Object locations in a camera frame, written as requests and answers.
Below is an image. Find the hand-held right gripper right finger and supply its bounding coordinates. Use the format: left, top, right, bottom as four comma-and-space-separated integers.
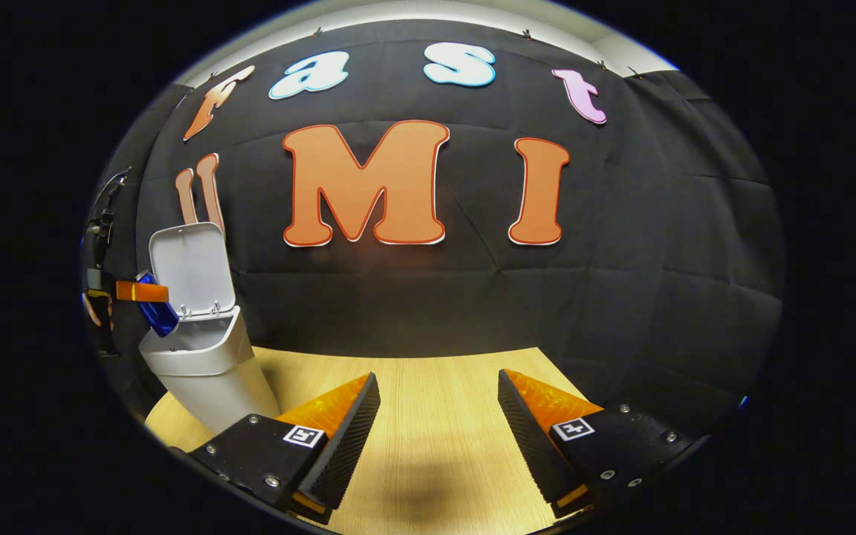
497, 369, 704, 521

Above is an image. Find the white desktop garbage bin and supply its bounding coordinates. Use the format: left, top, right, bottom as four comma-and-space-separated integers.
138, 222, 282, 434

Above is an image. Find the blue pop can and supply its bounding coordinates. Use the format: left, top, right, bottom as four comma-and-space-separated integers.
136, 271, 180, 337

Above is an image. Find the wooden desktop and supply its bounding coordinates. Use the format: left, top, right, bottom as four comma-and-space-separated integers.
144, 346, 592, 535

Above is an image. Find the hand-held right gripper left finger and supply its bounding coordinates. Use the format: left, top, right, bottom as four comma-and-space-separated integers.
189, 374, 383, 527

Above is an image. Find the black backdrop cloth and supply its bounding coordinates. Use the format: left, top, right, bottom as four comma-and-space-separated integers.
82, 19, 785, 439

